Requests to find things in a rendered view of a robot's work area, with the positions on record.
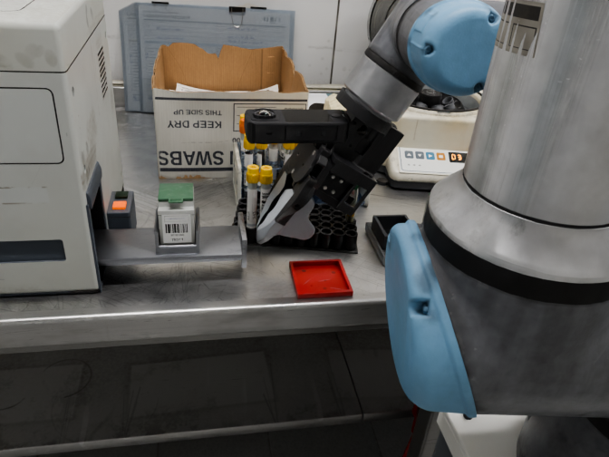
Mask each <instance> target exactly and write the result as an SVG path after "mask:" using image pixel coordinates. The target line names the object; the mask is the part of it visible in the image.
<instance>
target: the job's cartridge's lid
mask: <svg viewBox="0 0 609 457"><path fill-rule="evenodd" d="M158 201H168V202H169V203H183V201H193V183H161V184H160V185H159V196H158Z"/></svg>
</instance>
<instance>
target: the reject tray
mask: <svg viewBox="0 0 609 457"><path fill-rule="evenodd" d="M289 268H290V272H291V276H292V279H293V282H294V286H295V292H296V296H297V299H307V298H324V297H352V296H353V289H352V286H351V284H350V281H349V279H348V277H347V275H346V272H345V270H344V267H343V263H342V261H341V259H325V260H302V261H289Z"/></svg>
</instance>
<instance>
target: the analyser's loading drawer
mask: <svg viewBox="0 0 609 457"><path fill-rule="evenodd" d="M195 233H196V245H177V246H161V245H160V229H159V217H158V208H156V215H155V223H154V228H114V229H94V230H93V234H94V239H95V246H96V251H97V258H98V264H99V267H100V266H123V265H145V264H168V263H190V262H213V261H236V260H241V267H247V234H246V227H245V221H244V216H243V212H238V222H237V226H210V227H201V226H200V222H199V207H196V221H195Z"/></svg>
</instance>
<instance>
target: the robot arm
mask: <svg viewBox="0 0 609 457"><path fill-rule="evenodd" d="M425 85H427V86H429V87H430V88H431V89H433V90H435V91H438V92H443V93H446V94H448V95H453V96H468V95H472V94H474V93H477V92H480V91H482V90H483V93H482V96H481V100H480V104H479V107H478V114H477V118H476V121H475V125H474V129H473V132H472V136H471V140H470V144H469V150H468V153H467V157H466V160H465V164H464V168H463V169H461V170H458V171H456V172H454V173H452V174H450V175H449V176H448V177H446V178H444V179H442V180H440V181H439V182H438V183H436V184H435V185H434V187H433V188H432V190H431V192H430V196H429V199H428V203H427V208H426V212H425V216H424V220H423V222H422V223H421V224H420V223H416V221H415V220H411V219H409V220H407V221H406V222H405V223H398V224H396V225H394V226H393V227H392V228H391V231H390V234H389V236H388V239H387V245H386V254H385V292H386V306H387V317H388V325H389V333H390V339H391V350H392V355H393V360H394V363H395V368H396V371H397V375H398V377H399V381H400V383H401V387H402V389H403V391H404V393H405V394H406V395H407V397H408V398H409V399H410V400H411V401H412V402H413V403H414V404H416V405H417V406H419V407H420V408H421V409H424V410H426V411H431V412H442V413H464V414H466V415H467V416H468V417H469V418H477V414H493V415H527V418H526V420H525V421H524V424H523V426H522V429H521V431H520V434H519V436H518V438H517V457H609V0H506V2H502V1H490V0H400V1H399V3H398V4H397V5H396V6H395V8H394V9H393V10H392V12H391V14H390V15H389V17H388V18H387V20H386V21H385V23H384V24H383V26H382V27H381V29H380V30H379V32H378V33H377V35H375V37H374V38H373V40H372V42H371V43H370V45H369V46H368V48H367V49H366V50H365V52H364V53H363V55H362V57H361V58H360V60H359V61H358V63H357V64H356V65H355V66H354V68H353V69H352V71H351V72H350V74H349V75H348V77H347V78H346V80H345V81H344V86H345V87H346V88H344V87H343V88H342V89H341V91H339V92H338V94H337V95H336V97H335V98H336V100H337V101H338V102H339V103H340V104H341V105H342V106H343V107H344V108H345V109H346V112H344V113H342V111H341V110H278V109H266V108H260V109H247V110H246V112H245V119H244V129H245V133H246V139H247V141H248V142H249V143H251V144H269V143H271V144H272V143H298V144H297V145H296V147H295V149H294V151H293V153H292V155H291V156H290V157H289V159H288V160H287V161H286V163H285V165H284V166H283V168H282V169H281V170H280V172H279V174H278V176H277V178H276V180H275V183H274V185H273V187H272V189H271V190H270V192H269V194H268V195H269V196H268V198H267V200H266V203H265V206H264V207H263V210H262V212H261V215H260V218H259V220H258V222H257V225H256V242H257V243H258V244H263V243H265V242H267V241H268V240H269V239H271V238H272V237H273V236H276V235H281V236H286V237H290V238H298V239H303V240H305V239H309V238H311V237H312V236H313V234H314V232H315V228H314V226H313V224H312V223H311V221H310V220H309V217H310V212H311V211H312V209H313V208H314V199H313V195H315V196H317V197H319V198H321V200H322V201H323V202H324V203H326V204H328V205H330V206H332V207H334V208H337V209H338V210H340V211H341V212H343V213H345V214H347V215H349V216H352V215H353V213H354V212H355V211H356V210H357V209H358V208H359V207H360V205H361V204H362V203H363V201H364V200H365V198H366V197H367V196H368V195H369V193H370V192H371V191H372V189H373V188H374V187H375V185H376V184H377V183H378V182H377V181H376V179H375V178H374V174H375V173H376V172H377V170H378V169H379V168H380V167H381V166H382V165H383V163H384V162H385V161H386V159H387V158H388V157H389V155H390V154H391V153H392V151H393V150H394V149H395V147H396V146H397V145H398V143H399V142H400V141H401V139H402V138H403V136H404V134H403V133H402V132H400V131H398V130H397V129H398V128H397V126H396V125H395V124H394V123H392V122H398V121H399V119H400V118H401V117H402V115H403V114H404V113H405V112H406V111H407V109H408V108H409V107H410V105H411V104H412V103H413V101H414V100H415V99H416V97H417V96H418V95H419V92H421V90H422V89H423V88H422V87H424V86H425ZM359 187H362V188H363V189H365V190H366V191H365V193H364V194H363V195H362V197H361V198H360V200H359V201H358V202H357V203H356V205H355V206H354V207H353V206H351V203H352V202H353V200H354V197H353V194H352V192H353V190H357V189H358V188H359ZM345 202H346V203H345ZM347 203H348V204H347ZM349 204H350V205H349Z"/></svg>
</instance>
